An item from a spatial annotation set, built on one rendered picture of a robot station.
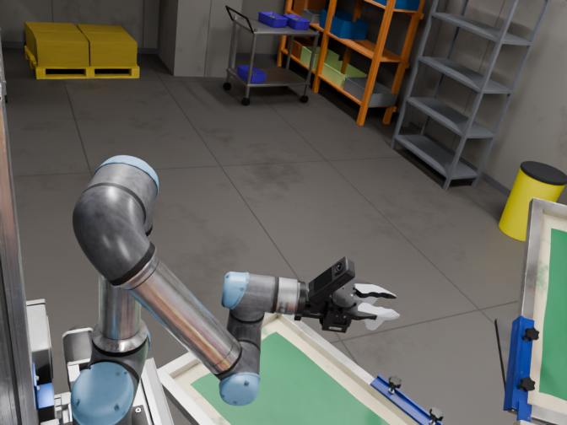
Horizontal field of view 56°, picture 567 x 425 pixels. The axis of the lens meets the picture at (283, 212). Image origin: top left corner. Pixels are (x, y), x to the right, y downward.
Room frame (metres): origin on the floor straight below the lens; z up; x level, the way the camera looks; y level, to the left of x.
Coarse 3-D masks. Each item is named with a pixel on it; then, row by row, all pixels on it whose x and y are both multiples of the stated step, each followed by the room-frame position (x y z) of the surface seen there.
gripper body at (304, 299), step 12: (300, 288) 0.85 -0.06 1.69; (348, 288) 0.89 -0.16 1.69; (300, 300) 0.84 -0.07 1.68; (324, 300) 0.85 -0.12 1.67; (336, 300) 0.85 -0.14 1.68; (348, 300) 0.86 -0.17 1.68; (300, 312) 0.83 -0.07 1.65; (312, 312) 0.86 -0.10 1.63; (324, 312) 0.86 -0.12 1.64; (336, 312) 0.84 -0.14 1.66; (324, 324) 0.84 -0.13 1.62; (336, 324) 0.85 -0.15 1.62; (348, 324) 0.85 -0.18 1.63
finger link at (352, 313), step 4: (340, 308) 0.85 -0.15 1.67; (348, 308) 0.84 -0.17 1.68; (352, 308) 0.84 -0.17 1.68; (356, 308) 0.84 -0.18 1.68; (344, 312) 0.83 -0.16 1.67; (348, 312) 0.83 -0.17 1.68; (352, 312) 0.83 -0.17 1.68; (356, 312) 0.83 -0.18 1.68; (360, 312) 0.83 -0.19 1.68; (364, 312) 0.84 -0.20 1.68; (348, 316) 0.83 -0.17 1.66; (352, 316) 0.83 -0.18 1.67; (356, 316) 0.82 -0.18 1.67; (360, 316) 0.83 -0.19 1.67; (364, 316) 0.83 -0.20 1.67; (368, 316) 0.83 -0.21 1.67; (372, 316) 0.83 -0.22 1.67; (376, 316) 0.84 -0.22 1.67
